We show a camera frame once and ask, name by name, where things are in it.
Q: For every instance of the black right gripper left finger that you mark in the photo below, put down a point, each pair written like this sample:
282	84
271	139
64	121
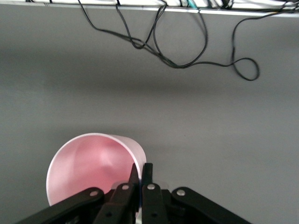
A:
93	210

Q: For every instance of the light table edge rail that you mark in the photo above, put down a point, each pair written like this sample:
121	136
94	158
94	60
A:
222	12

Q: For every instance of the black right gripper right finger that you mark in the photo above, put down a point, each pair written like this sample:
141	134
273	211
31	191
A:
168	210

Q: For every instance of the dark grey table mat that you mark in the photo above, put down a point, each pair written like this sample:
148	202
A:
210	116

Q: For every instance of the pink plastic cup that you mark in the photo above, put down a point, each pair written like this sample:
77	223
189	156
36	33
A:
88	163

